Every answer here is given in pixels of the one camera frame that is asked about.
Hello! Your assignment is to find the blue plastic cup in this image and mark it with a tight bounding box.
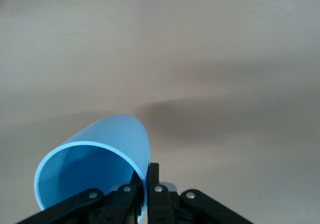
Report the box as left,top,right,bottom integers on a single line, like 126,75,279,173
33,113,152,222

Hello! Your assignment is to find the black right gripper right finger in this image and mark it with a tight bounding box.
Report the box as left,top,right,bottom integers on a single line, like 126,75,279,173
147,162,254,224

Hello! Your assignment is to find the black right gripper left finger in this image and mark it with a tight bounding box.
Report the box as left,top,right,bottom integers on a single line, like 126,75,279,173
14,182,141,224

